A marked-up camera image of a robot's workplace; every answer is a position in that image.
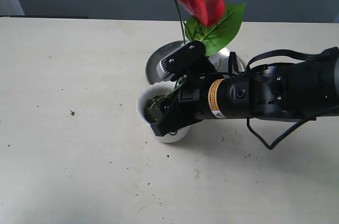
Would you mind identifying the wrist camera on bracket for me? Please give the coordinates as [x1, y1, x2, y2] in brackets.
[156, 40, 216, 82]

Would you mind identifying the white plastic flower pot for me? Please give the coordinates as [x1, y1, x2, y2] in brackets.
[136, 81, 190, 144]

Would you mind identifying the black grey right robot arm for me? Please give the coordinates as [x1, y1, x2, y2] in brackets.
[144, 42, 338, 136]

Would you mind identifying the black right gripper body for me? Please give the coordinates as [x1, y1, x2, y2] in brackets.
[161, 77, 219, 121]

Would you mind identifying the dark soil in pot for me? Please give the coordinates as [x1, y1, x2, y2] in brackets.
[144, 99, 159, 124]

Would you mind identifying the black camera cable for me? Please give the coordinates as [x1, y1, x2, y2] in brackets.
[227, 49, 339, 151]

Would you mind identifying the red artificial anthurium flower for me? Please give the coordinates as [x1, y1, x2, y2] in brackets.
[174, 0, 245, 57]

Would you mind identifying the round steel plate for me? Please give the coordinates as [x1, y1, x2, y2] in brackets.
[145, 40, 232, 85]

